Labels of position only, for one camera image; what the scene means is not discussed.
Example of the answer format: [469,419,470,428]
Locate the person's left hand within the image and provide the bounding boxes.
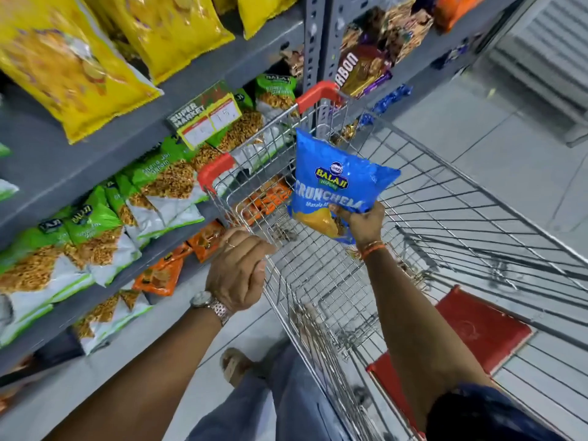
[205,227,278,314]

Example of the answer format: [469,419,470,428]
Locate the person's right hand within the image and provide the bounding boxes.
[328,201,387,253]

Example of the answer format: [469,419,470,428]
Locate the blue snack packet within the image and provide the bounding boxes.
[287,127,401,245]

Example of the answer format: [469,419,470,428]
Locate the metal wire shopping cart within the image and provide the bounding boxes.
[198,80,588,441]

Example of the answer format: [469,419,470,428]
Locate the person's right forearm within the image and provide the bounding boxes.
[360,247,500,432]

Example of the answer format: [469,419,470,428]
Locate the person's left forearm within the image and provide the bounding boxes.
[43,307,230,441]

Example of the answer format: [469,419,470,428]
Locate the orange snack packet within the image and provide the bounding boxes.
[236,179,293,226]
[186,220,226,263]
[132,254,184,297]

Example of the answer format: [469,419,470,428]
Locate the silver wristwatch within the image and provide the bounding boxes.
[190,290,234,327]

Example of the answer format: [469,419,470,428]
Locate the beige sandal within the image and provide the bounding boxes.
[220,348,259,388]

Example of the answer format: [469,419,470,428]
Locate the pile of small blue packets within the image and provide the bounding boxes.
[358,84,414,126]

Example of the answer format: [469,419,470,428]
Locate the shelf price label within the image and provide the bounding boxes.
[166,80,243,151]

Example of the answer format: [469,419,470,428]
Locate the brown chocolate biscuit packet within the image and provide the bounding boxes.
[337,45,392,99]

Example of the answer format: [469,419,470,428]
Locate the row of green white packets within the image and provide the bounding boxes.
[0,73,299,356]

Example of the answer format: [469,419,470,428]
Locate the blue jeans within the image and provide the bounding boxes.
[186,337,351,441]

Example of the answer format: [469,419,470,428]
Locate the red plastic cart seat panel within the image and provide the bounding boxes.
[366,285,534,432]

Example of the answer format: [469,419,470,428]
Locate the pile of brown snack packets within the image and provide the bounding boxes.
[340,0,435,65]

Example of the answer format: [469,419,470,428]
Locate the grey metal shelf rack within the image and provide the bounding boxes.
[0,0,524,377]

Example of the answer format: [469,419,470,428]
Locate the large yellow snack packet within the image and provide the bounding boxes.
[85,0,236,86]
[236,0,301,40]
[0,0,164,145]

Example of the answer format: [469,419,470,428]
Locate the orange chips packet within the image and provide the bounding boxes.
[434,0,490,32]

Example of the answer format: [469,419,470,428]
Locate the dark blue sleeve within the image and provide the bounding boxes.
[425,383,568,441]

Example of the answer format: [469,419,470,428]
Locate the white roller shutter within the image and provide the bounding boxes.
[489,0,588,147]

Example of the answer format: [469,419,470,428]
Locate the orange thread bracelet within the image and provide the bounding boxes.
[353,241,387,261]

